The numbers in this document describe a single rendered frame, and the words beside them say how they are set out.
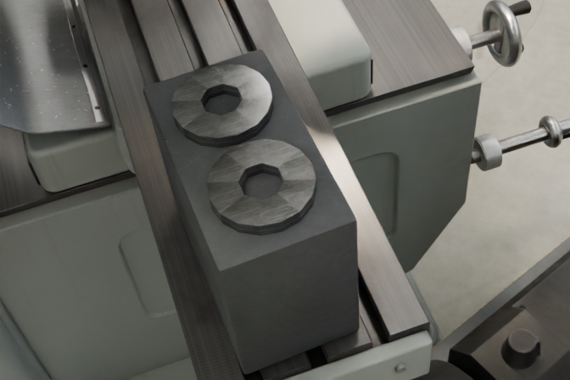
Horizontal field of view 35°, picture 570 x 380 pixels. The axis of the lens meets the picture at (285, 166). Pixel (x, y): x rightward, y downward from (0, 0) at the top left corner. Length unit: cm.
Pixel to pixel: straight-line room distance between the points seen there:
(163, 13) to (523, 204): 120
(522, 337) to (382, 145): 37
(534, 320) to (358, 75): 42
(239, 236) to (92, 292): 78
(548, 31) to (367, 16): 116
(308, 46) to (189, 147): 53
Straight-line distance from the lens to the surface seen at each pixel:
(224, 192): 73
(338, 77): 127
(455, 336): 150
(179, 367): 173
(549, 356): 127
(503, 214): 214
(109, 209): 132
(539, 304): 133
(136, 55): 118
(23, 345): 154
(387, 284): 91
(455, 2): 261
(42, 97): 121
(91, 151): 124
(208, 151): 78
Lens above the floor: 173
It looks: 51 degrees down
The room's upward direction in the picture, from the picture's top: 7 degrees counter-clockwise
